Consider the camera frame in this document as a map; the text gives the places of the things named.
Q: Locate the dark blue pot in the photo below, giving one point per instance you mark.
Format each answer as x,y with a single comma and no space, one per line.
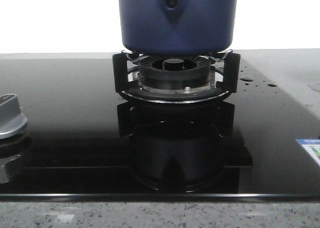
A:
177,27

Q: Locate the black pot support grate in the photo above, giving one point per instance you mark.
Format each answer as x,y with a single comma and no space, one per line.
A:
223,80

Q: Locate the black gas burner head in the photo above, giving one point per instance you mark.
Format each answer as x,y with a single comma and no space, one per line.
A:
174,73

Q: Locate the black glass gas stove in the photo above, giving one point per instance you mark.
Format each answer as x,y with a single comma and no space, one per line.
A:
83,142

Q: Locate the silver stove knob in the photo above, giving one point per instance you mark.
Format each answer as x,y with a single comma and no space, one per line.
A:
12,120

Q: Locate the energy label sticker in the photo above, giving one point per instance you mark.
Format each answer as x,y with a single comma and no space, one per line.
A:
312,147

